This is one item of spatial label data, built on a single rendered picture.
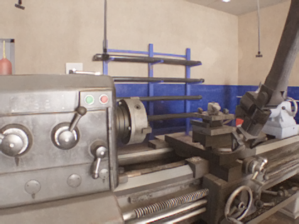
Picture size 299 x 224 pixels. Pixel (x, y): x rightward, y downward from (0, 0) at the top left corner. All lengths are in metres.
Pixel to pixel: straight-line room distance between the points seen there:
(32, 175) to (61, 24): 3.61
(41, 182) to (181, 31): 4.76
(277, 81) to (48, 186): 0.89
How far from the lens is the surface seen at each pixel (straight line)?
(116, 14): 4.53
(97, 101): 0.79
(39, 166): 0.84
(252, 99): 0.80
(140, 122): 1.05
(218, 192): 1.14
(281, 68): 0.72
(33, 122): 0.80
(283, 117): 2.12
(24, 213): 0.89
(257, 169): 1.17
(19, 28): 4.23
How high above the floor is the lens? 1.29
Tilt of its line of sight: 7 degrees down
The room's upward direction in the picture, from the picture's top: straight up
